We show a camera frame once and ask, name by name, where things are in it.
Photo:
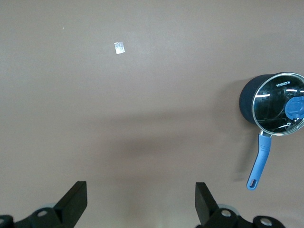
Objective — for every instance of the clear tape piece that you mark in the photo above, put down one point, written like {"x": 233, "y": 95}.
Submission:
{"x": 119, "y": 47}

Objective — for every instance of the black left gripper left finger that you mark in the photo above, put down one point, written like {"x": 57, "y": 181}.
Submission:
{"x": 71, "y": 204}

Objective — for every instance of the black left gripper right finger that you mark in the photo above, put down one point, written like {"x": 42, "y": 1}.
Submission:
{"x": 204, "y": 204}

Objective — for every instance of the glass lid with blue knob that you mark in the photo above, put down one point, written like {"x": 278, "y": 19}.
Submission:
{"x": 270, "y": 107}

